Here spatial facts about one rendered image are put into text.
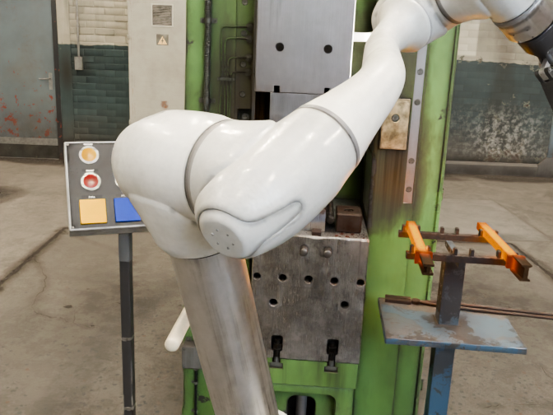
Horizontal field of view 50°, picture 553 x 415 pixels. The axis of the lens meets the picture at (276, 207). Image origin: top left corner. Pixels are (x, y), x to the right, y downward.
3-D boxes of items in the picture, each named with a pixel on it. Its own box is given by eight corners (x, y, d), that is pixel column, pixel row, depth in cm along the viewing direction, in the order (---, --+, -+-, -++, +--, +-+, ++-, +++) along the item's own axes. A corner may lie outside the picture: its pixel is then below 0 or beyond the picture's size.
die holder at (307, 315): (359, 364, 205) (369, 240, 193) (248, 356, 207) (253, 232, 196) (351, 299, 259) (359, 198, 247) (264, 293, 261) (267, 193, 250)
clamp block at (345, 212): (360, 234, 199) (362, 215, 198) (335, 232, 200) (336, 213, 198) (359, 224, 211) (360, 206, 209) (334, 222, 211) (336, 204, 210)
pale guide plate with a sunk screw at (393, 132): (406, 150, 203) (411, 99, 199) (379, 148, 204) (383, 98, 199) (405, 149, 205) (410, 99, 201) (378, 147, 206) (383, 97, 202)
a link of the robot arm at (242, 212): (345, 100, 63) (254, 90, 72) (234, 203, 55) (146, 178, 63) (370, 195, 71) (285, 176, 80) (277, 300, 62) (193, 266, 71)
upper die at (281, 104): (331, 125, 191) (332, 95, 189) (268, 122, 192) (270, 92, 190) (330, 113, 232) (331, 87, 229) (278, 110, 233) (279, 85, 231)
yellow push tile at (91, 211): (107, 222, 179) (105, 198, 180) (81, 224, 176) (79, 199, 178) (107, 224, 180) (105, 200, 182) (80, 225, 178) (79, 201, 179)
